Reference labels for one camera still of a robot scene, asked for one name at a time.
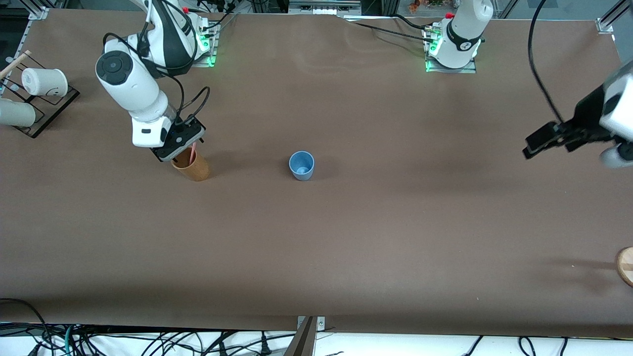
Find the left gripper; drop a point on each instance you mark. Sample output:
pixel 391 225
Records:
pixel 587 114

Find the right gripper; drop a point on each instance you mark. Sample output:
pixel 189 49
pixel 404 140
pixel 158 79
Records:
pixel 189 132

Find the pink straw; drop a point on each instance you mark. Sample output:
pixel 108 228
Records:
pixel 194 152

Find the blue cup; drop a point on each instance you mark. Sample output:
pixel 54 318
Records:
pixel 301 165

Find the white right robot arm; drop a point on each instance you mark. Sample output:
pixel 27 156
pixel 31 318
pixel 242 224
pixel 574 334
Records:
pixel 133 89

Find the brown bamboo cup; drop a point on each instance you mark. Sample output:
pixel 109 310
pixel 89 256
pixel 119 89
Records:
pixel 198 170

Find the black cup rack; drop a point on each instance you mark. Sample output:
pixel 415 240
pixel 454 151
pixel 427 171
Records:
pixel 47 116

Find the white cup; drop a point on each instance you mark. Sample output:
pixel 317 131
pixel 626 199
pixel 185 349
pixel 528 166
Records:
pixel 44 81

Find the grey-white cup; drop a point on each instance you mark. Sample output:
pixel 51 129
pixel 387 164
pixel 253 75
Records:
pixel 17 112

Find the round wooden disc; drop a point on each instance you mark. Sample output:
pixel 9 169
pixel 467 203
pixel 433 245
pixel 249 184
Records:
pixel 626 267

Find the wooden stick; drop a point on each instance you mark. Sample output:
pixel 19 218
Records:
pixel 17 62

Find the grey power strip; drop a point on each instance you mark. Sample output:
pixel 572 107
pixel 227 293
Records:
pixel 324 7

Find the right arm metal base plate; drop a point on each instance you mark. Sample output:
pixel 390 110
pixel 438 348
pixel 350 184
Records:
pixel 210 59

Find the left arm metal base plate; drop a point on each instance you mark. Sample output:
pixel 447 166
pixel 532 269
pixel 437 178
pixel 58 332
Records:
pixel 450 70

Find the aluminium frame corner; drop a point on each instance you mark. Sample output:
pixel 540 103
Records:
pixel 610 20
pixel 38 10

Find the metal bracket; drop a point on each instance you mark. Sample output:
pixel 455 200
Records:
pixel 319 322

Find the grey frame beam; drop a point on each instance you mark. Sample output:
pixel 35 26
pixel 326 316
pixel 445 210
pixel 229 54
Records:
pixel 301 341

